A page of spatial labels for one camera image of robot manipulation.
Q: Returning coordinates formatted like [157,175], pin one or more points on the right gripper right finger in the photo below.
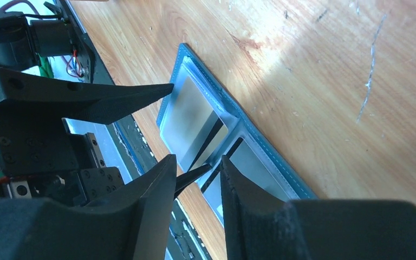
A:
[260,226]

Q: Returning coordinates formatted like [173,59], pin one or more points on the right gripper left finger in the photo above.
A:
[38,228]

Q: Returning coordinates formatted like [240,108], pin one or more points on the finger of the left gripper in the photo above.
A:
[185,179]

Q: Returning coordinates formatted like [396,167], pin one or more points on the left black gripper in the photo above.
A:
[39,157]

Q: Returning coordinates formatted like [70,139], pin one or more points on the gold credit card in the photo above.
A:
[187,121]

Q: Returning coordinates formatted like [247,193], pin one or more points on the blue leather card holder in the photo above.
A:
[233,123]

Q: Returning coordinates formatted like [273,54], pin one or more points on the black VIP credit card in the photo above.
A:
[249,164]

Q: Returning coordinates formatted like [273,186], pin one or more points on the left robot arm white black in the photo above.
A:
[42,46]

